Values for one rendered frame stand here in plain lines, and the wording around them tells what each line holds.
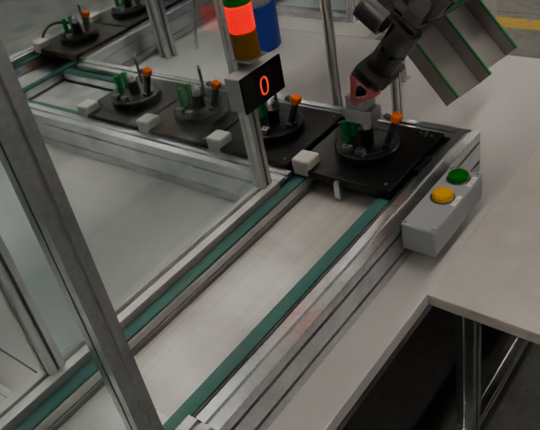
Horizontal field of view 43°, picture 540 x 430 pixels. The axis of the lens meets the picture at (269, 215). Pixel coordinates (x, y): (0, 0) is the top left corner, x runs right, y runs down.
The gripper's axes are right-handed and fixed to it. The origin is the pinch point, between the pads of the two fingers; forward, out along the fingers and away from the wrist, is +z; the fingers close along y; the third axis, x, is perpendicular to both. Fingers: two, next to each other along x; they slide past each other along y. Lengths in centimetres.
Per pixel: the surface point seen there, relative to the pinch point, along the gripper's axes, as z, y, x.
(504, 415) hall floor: 73, -21, 87
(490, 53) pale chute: 1.8, -45.3, 12.7
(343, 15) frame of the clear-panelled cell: 54, -87, -36
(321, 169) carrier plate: 14.0, 9.5, 3.9
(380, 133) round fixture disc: 8.6, -5.0, 7.6
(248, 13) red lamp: -13.3, 18.6, -21.8
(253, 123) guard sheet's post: 7.5, 18.5, -11.2
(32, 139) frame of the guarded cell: -44, 82, -7
